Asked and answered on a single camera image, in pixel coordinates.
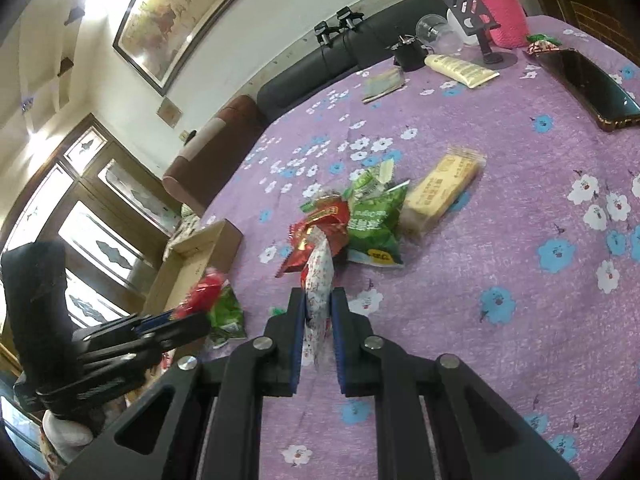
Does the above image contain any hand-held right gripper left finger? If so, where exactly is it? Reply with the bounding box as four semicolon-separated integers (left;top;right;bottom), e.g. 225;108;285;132
57;287;307;480

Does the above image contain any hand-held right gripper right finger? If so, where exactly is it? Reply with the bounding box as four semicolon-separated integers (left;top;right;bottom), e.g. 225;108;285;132
329;287;581;480

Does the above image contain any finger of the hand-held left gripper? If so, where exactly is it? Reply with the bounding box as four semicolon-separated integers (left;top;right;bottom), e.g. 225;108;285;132
75;310;211;357
37;326;211;418

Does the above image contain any cardboard box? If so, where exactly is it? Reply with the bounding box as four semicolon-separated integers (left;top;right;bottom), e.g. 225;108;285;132
144;219;244;321

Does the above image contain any red crinkled snack packet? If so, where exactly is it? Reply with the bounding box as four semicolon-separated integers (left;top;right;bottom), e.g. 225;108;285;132
172;269;223;321

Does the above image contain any white red-patterned snack packet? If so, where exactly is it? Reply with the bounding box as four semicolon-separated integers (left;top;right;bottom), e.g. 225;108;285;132
300;237;335;373

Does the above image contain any light green pale-ended snack packet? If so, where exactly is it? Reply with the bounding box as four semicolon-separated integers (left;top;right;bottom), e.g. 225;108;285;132
345;159;398;201

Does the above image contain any green white snack packet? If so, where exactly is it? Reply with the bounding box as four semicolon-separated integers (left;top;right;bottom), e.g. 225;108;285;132
206;284;247;348

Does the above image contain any dark red snack packet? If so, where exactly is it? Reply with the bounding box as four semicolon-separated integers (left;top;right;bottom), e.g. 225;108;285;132
274;220;349;279

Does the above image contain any floral cushion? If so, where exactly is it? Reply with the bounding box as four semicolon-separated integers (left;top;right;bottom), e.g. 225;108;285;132
170;204;202;251

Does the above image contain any wooden glass-door cabinet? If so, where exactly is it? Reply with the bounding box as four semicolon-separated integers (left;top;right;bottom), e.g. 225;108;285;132
0;112;183;480

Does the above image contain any large green snack packet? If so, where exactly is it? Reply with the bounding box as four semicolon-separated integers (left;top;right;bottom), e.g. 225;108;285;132
345;185;407;268

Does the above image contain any red orange snack packet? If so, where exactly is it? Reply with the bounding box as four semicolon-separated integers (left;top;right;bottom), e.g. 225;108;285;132
299;194;352;228

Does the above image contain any maroon bolster cushion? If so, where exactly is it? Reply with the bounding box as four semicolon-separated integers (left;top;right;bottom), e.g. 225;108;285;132
162;94;268;216

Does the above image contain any purple floral tablecloth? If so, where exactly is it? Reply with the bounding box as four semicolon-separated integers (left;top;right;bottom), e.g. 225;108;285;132
127;14;640;480

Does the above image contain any yellow snack packet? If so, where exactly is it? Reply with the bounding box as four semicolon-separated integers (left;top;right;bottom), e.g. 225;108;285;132
400;145;487;235

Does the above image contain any small framed picture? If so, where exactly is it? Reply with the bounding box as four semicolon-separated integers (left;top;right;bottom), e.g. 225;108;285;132
156;97;182;128

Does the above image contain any flat paper packet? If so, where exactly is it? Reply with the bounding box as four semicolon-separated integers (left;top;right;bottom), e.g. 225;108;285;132
361;69;407;104

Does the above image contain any black leather sofa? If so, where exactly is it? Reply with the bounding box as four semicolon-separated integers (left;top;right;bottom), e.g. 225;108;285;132
257;0;471;123

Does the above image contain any small black container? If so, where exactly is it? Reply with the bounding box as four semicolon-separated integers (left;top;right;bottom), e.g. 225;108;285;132
392;35;431;72

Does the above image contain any cream squeeze tube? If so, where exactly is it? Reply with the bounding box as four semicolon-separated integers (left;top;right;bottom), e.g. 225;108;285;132
424;53;501;90

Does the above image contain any large framed painting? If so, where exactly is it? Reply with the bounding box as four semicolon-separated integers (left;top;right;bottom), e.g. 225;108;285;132
112;0;281;96

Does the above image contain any black clamp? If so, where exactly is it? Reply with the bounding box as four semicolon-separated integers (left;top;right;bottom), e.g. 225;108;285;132
314;21;338;48
336;6;365;31

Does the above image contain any clear plastic cup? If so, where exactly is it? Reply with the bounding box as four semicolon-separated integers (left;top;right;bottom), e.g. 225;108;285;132
416;14;463;56

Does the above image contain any black phone stand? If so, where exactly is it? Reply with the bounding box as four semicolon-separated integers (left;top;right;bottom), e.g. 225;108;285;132
441;0;518;68

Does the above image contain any red wrapped candy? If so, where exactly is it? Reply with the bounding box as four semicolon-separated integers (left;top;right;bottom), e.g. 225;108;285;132
522;40;563;56

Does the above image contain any black smartphone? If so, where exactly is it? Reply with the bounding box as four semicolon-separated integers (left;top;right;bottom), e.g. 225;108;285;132
535;47;640;132

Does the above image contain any bottle in pink knitted sleeve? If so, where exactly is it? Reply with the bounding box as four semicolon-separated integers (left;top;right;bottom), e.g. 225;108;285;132
462;0;530;48

